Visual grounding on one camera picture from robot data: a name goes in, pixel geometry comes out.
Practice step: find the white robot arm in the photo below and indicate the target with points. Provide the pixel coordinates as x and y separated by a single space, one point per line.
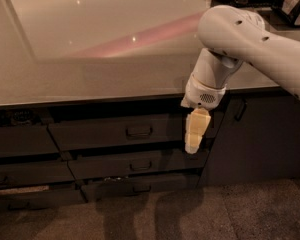
230 38

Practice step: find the dark grey top drawer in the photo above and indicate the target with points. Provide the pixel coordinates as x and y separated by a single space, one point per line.
118 131

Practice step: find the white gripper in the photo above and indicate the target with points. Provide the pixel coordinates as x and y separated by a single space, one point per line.
203 96

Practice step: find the dark grey bottom drawer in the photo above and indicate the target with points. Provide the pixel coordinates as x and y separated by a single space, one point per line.
139 185

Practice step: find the left middle dark drawer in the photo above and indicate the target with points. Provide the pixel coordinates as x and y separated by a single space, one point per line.
34 173

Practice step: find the dark grey middle drawer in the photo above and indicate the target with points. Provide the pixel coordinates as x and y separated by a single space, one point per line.
135 163

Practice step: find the dark cabinet door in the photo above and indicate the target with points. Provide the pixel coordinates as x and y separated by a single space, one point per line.
258 139

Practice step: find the dark grey drawer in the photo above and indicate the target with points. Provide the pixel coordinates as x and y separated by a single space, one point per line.
118 131
139 185
135 163

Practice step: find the dark angled stand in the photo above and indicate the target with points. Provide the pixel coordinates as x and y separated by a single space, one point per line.
289 10

